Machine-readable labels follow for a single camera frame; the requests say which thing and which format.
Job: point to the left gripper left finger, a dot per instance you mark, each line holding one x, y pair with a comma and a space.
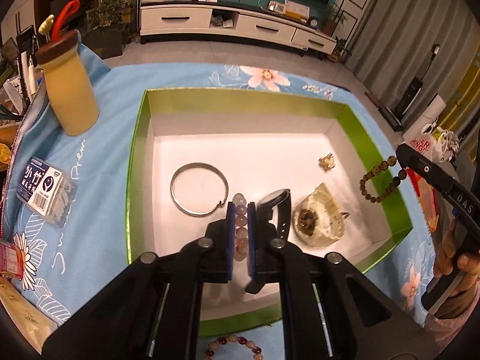
151, 310

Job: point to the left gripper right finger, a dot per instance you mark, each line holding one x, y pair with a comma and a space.
329, 309

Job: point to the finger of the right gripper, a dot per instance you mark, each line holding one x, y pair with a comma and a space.
416, 161

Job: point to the gold clover brooch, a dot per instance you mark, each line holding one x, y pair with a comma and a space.
327, 163

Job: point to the white digital watch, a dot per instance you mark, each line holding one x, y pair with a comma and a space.
317, 220

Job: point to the black wrist watch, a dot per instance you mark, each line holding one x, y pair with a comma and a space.
277, 209

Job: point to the silver bangle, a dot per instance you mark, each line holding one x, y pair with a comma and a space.
199, 189

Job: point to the right hand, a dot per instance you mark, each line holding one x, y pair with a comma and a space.
444, 262

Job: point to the white red plastic bag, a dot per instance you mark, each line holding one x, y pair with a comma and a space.
435, 143

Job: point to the blue floral tablecloth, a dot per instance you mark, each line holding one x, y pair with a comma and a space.
76, 261

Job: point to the grey curtain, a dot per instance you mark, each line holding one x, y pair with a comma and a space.
403, 39

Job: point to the floss pick box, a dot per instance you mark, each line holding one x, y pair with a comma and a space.
47, 190

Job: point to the green cardboard box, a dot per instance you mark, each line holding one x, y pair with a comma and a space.
261, 142

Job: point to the yellow bottle brown lid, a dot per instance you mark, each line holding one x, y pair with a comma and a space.
68, 85

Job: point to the white tv cabinet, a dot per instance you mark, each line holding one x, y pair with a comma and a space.
204, 19

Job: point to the potted green plant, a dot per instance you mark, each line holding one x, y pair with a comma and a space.
111, 27

